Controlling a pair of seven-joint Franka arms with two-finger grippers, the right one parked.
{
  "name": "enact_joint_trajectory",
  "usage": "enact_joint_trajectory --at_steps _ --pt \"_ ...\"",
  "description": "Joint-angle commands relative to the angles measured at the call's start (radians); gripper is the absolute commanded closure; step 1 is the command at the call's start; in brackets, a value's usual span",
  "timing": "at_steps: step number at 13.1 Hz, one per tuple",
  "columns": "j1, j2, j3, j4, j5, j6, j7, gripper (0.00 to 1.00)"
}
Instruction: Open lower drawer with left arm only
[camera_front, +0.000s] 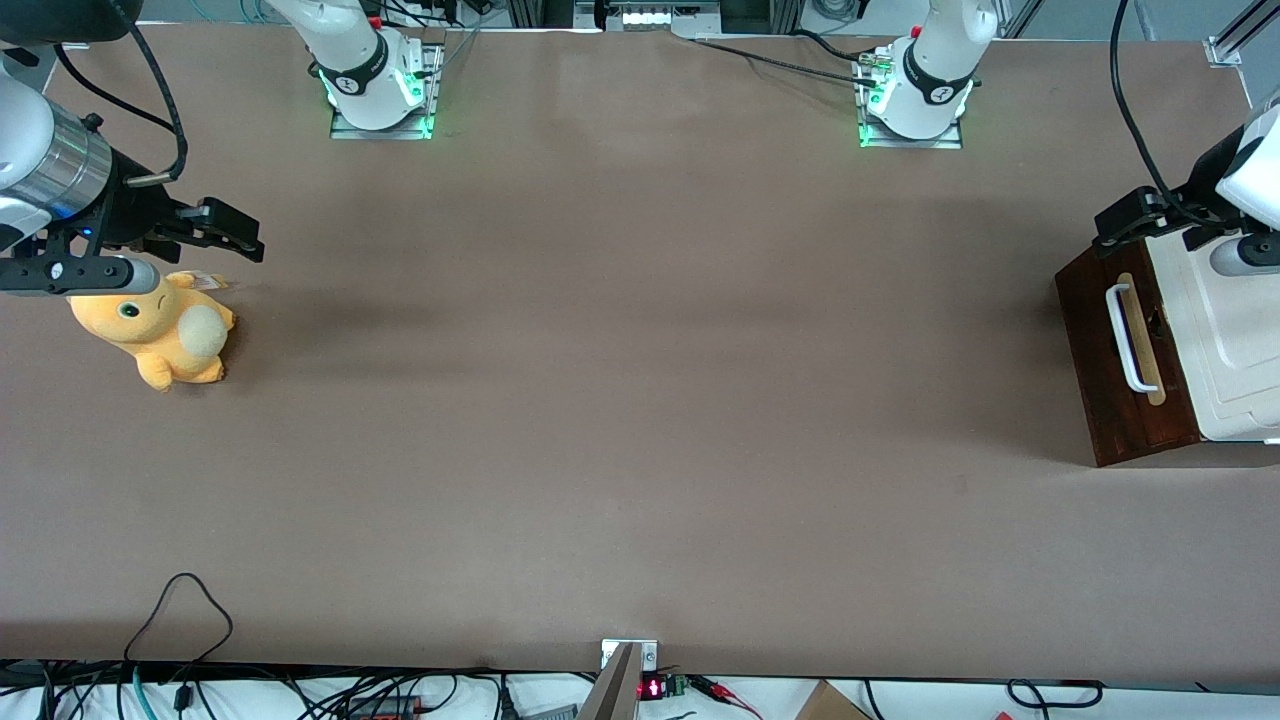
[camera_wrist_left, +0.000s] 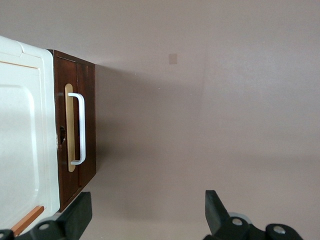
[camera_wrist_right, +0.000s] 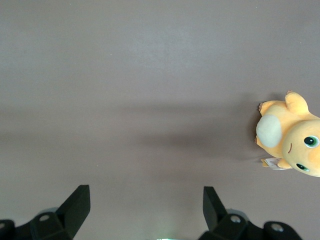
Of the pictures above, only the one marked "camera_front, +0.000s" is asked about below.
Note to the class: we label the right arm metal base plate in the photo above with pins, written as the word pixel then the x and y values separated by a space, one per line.
pixel 435 90

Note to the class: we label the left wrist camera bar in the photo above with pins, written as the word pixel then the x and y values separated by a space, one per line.
pixel 1245 258

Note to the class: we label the dark wooden drawer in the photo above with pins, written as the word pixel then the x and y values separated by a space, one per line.
pixel 1090 340

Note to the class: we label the wooden cabinet with white top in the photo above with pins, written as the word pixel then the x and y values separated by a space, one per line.
pixel 1240 370

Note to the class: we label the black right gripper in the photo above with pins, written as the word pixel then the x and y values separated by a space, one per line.
pixel 128 217

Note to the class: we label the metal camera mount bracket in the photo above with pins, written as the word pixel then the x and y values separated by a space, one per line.
pixel 615 690

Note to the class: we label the aluminium frame extrusion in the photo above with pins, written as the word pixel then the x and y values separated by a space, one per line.
pixel 1235 40

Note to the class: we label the red LED display module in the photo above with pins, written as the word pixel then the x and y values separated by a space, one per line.
pixel 652 688

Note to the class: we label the yellow plush toy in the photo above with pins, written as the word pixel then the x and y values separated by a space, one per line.
pixel 150 330

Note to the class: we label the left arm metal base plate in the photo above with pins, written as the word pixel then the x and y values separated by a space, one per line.
pixel 950 140

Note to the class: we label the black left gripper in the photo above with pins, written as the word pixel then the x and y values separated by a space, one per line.
pixel 1203 178

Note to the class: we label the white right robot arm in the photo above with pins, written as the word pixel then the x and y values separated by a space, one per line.
pixel 360 90

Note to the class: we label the brown cardboard piece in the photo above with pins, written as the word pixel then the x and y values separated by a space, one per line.
pixel 830 705

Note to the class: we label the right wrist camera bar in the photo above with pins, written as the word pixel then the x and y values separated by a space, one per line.
pixel 80 275

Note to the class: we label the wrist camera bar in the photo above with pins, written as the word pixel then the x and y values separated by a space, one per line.
pixel 80 275
pixel 1245 258

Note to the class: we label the white power strip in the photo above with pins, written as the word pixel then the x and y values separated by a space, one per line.
pixel 660 15

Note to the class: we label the black box with orange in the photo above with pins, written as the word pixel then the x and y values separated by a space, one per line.
pixel 385 708

